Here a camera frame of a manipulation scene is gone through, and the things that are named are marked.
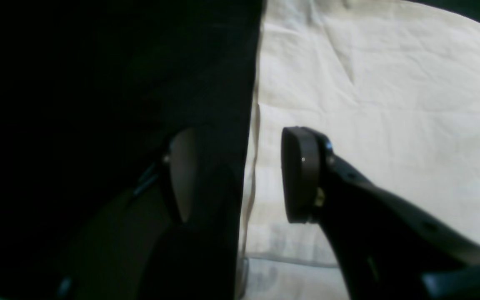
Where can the white T-shirt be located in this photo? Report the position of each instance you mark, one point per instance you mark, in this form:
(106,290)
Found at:
(395,85)

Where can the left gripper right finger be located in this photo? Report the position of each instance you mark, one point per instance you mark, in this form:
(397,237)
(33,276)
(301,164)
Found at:
(386,248)

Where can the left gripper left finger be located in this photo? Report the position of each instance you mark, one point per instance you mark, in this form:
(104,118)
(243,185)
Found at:
(175,241)

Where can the black table cloth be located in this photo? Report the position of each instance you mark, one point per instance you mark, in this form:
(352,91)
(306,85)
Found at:
(92,94)

